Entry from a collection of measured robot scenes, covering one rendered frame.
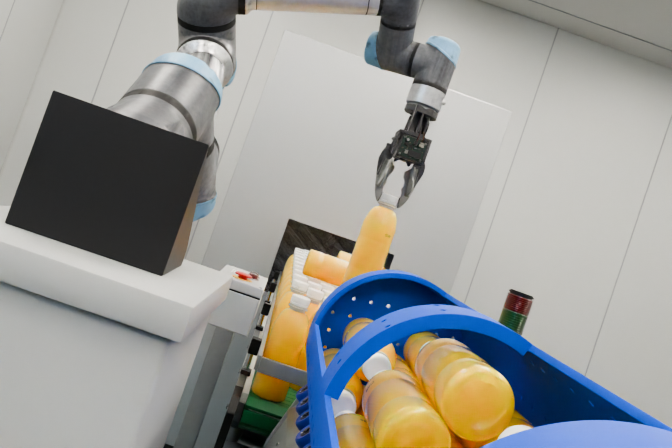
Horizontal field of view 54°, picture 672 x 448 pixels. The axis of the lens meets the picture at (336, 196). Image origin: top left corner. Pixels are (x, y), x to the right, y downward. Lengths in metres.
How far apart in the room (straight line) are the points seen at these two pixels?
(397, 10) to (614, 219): 4.77
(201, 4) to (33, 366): 0.79
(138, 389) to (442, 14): 5.23
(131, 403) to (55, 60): 5.33
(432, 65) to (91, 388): 0.94
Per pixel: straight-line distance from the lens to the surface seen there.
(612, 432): 0.38
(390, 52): 1.41
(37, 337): 0.76
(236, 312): 1.34
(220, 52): 1.33
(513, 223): 5.67
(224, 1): 1.32
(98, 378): 0.74
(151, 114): 0.84
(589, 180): 5.90
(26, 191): 0.85
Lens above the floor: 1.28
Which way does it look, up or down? 2 degrees up
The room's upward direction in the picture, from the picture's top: 19 degrees clockwise
